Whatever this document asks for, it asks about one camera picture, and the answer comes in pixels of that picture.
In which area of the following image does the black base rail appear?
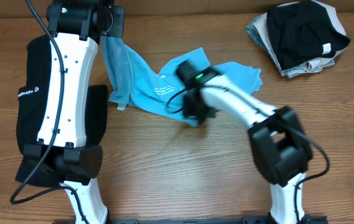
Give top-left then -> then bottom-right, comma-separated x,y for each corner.
111,215 -> 276,224

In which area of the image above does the light blue t-shirt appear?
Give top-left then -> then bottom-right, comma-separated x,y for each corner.
102,37 -> 267,129

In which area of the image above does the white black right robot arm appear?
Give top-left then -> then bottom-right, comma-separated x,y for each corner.
176,60 -> 313,223

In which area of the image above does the black garment with logo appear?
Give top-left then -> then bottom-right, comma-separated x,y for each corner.
16,34 -> 108,187

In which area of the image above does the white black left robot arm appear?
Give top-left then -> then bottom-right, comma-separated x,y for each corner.
16,1 -> 112,223

